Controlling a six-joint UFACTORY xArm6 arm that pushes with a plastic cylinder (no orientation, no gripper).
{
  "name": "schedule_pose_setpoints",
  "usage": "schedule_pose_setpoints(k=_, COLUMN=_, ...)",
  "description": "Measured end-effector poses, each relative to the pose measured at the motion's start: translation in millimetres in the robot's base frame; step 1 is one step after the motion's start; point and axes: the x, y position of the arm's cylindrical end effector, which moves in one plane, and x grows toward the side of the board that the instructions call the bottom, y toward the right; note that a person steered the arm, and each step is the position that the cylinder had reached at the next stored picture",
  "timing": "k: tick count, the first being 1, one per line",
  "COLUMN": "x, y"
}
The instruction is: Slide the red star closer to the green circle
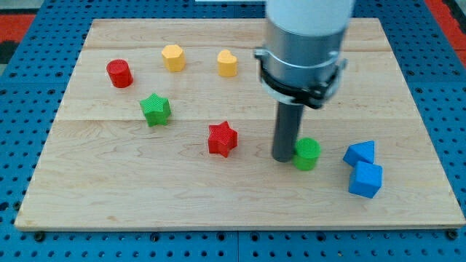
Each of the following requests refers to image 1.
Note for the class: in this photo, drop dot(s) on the red star block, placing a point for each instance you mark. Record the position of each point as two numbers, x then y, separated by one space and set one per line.
222 139

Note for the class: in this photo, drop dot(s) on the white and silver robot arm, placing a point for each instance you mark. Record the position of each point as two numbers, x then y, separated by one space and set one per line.
299 59

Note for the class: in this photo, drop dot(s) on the green star block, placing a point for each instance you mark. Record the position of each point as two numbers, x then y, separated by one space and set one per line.
156 110

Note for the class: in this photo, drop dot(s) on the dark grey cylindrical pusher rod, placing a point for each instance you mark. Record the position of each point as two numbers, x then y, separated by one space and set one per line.
287 124

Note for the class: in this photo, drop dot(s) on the yellow heart block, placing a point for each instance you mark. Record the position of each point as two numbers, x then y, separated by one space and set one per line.
227 63

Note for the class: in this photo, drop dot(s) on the light wooden board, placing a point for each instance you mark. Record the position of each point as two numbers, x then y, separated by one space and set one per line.
104 169

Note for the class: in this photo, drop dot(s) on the green cylinder block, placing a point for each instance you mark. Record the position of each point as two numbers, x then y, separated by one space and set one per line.
306 154

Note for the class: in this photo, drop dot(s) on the yellow hexagon block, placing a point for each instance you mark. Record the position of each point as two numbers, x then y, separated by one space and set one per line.
173 58

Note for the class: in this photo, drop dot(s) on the red cylinder block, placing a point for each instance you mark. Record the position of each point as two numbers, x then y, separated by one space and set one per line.
119 73

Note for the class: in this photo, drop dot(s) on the blue triangle block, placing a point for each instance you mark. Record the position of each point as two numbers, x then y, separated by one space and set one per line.
360 152

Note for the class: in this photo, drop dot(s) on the blue cube block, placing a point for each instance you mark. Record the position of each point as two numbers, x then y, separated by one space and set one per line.
366 179

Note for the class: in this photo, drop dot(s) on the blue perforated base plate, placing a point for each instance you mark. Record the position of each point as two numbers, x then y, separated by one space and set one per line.
35 80

